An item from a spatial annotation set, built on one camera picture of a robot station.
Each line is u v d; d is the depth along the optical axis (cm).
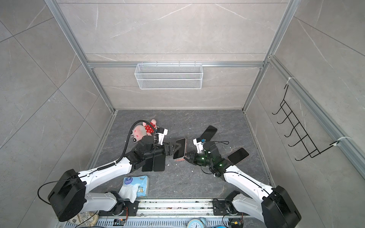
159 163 89
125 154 59
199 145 75
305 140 60
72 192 41
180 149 73
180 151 73
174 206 75
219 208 73
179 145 73
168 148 69
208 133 106
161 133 72
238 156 137
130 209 73
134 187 75
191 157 69
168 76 101
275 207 40
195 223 66
